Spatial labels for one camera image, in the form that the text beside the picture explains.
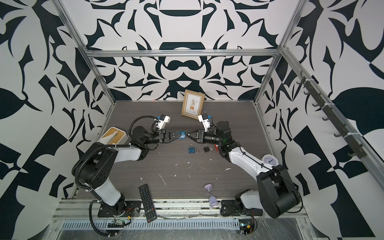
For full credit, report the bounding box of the wooden picture frame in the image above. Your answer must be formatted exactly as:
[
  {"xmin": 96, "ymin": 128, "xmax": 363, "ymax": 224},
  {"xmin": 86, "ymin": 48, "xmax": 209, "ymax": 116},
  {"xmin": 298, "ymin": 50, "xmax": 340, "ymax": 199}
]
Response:
[{"xmin": 181, "ymin": 90, "xmax": 205, "ymax": 120}]

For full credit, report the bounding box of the purple hourglass timer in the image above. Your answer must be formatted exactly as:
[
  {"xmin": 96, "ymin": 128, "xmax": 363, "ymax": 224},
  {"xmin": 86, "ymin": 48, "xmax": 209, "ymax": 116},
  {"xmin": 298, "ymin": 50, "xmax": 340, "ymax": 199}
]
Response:
[{"xmin": 204, "ymin": 184, "xmax": 219, "ymax": 208}]

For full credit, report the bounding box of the blue padlock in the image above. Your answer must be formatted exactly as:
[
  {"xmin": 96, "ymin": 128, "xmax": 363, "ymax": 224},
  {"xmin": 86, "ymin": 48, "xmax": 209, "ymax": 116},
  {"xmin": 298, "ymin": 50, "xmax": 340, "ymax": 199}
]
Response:
[
  {"xmin": 179, "ymin": 132, "xmax": 186, "ymax": 139},
  {"xmin": 188, "ymin": 144, "xmax": 196, "ymax": 154}
]

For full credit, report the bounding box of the small black padlock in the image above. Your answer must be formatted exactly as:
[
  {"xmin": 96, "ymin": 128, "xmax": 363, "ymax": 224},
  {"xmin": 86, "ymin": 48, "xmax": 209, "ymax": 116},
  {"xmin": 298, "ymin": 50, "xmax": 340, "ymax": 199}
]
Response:
[{"xmin": 203, "ymin": 145, "xmax": 211, "ymax": 153}]

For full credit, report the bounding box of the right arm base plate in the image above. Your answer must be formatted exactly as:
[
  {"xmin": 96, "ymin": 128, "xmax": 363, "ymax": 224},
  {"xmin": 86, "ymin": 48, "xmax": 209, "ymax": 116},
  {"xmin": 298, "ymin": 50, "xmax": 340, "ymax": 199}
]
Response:
[{"xmin": 220, "ymin": 200, "xmax": 264, "ymax": 217}]

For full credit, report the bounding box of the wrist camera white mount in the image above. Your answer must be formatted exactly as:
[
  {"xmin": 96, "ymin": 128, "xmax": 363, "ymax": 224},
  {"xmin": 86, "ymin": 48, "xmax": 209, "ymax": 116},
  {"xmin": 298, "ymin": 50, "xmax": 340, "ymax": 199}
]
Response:
[
  {"xmin": 198, "ymin": 114, "xmax": 212, "ymax": 132},
  {"xmin": 156, "ymin": 115, "xmax": 171, "ymax": 130}
]

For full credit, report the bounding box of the white cable duct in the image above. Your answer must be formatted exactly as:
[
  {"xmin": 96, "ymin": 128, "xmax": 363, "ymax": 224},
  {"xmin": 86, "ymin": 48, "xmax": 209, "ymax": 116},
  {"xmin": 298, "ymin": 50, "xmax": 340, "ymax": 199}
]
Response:
[{"xmin": 62, "ymin": 219, "xmax": 241, "ymax": 231}]

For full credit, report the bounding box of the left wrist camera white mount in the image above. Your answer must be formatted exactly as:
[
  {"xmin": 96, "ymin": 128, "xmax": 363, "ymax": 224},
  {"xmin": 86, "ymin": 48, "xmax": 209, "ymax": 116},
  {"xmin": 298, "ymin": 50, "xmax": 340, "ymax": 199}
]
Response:
[{"xmin": 156, "ymin": 115, "xmax": 171, "ymax": 130}]

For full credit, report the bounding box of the wall hook rack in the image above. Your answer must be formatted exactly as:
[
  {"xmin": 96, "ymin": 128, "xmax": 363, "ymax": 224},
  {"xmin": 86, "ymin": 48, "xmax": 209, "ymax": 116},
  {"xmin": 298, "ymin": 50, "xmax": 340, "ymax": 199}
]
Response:
[{"xmin": 298, "ymin": 76, "xmax": 371, "ymax": 159}]

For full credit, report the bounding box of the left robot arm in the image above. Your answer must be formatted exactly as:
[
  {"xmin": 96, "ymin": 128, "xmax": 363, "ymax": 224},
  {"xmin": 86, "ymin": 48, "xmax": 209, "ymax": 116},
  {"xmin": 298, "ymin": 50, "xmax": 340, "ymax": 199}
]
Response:
[{"xmin": 72, "ymin": 115, "xmax": 182, "ymax": 217}]

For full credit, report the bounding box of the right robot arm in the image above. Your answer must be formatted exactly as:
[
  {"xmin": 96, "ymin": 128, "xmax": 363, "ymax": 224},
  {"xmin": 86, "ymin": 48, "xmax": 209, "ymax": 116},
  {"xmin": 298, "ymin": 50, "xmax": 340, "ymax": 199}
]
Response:
[{"xmin": 186, "ymin": 121, "xmax": 302, "ymax": 219}]

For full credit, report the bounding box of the white round clock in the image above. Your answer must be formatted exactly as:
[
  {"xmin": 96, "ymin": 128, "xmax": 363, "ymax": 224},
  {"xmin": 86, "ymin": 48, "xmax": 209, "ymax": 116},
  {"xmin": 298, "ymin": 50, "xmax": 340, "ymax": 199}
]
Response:
[{"xmin": 262, "ymin": 154, "xmax": 279, "ymax": 167}]

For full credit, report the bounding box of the tissue box wooden lid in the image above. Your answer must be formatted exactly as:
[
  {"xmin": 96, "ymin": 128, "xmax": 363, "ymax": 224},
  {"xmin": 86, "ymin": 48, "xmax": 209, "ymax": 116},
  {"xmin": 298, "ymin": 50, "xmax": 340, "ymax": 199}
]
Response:
[{"xmin": 98, "ymin": 127, "xmax": 129, "ymax": 145}]

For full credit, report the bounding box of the black remote control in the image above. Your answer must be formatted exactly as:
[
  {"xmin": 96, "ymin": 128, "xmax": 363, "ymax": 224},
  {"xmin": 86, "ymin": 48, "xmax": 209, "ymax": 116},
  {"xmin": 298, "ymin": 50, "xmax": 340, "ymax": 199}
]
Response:
[{"xmin": 139, "ymin": 184, "xmax": 157, "ymax": 223}]

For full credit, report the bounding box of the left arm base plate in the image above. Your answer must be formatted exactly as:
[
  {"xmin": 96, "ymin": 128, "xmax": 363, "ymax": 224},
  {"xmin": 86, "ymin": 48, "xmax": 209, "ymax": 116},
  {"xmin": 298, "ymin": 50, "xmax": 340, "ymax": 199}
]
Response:
[{"xmin": 98, "ymin": 201, "xmax": 142, "ymax": 218}]

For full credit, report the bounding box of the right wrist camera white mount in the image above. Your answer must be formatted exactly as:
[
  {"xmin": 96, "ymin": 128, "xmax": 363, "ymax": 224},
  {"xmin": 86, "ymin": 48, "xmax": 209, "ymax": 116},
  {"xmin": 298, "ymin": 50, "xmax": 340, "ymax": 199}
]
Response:
[{"xmin": 198, "ymin": 114, "xmax": 212, "ymax": 132}]

